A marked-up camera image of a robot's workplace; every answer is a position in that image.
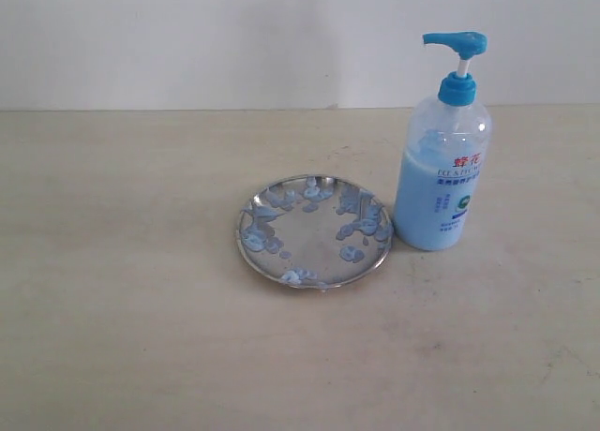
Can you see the round metal plate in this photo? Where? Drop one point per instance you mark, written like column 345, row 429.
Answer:
column 314, row 231

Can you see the blue pump lotion bottle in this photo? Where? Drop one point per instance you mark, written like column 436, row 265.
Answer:
column 446, row 145

